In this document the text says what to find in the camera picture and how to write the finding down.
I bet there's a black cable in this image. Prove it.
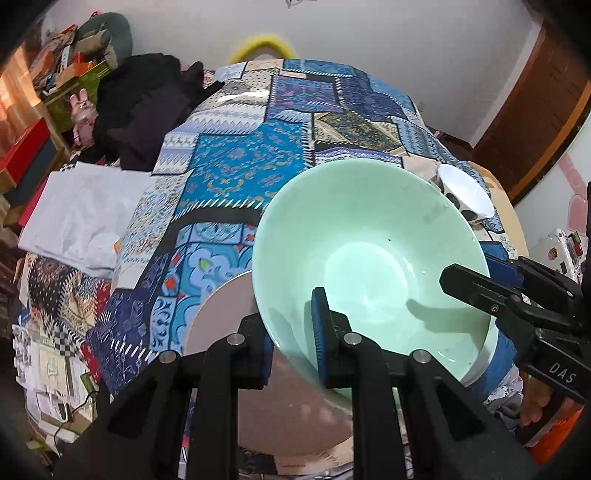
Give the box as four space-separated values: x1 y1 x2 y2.
53 390 100 444

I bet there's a green bowl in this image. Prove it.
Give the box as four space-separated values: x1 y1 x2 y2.
252 159 500 418

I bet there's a folded white cloth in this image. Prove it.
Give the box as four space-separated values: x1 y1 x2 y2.
18 161 153 273

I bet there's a brown wooden door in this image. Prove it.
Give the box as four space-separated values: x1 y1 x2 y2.
471 21 591 204

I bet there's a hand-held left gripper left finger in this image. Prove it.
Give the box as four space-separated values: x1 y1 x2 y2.
53 314 275 480

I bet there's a black garment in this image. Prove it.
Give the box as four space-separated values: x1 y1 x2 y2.
92 53 222 171

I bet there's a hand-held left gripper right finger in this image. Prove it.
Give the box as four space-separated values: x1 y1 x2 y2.
310 286 541 480

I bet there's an orange sleeved right forearm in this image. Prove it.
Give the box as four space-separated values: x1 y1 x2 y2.
526 397 585 467

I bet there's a white spotted bowl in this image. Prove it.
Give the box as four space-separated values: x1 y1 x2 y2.
427 164 497 227

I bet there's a white case with stickers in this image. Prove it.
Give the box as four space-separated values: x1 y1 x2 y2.
530 228 586 283

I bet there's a checked patterned bedsheet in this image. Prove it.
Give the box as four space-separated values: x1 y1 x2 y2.
11 251 116 402

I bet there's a red box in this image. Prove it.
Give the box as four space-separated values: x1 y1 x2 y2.
0 119 51 183

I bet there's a white black printed cloth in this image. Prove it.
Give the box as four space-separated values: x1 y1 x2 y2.
482 369 525 416

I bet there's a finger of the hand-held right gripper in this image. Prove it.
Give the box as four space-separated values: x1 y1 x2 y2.
440 263 583 404
482 244 581 320

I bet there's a large white plate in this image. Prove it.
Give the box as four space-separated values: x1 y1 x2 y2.
184 271 354 459

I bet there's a person's right hand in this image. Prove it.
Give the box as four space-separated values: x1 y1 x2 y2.
519 371 561 428

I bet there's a blue patchwork tablecloth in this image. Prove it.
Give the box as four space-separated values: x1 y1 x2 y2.
85 59 522 480

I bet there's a yellow fluffy ring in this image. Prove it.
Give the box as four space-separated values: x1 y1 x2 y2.
228 31 294 65

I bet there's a green box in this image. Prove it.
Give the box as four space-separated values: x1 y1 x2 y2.
46 60 114 132

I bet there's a pink bunny toy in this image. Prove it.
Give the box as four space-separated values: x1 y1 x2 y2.
69 90 100 144

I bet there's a grey-green cushion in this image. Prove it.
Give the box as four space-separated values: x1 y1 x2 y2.
76 13 134 65

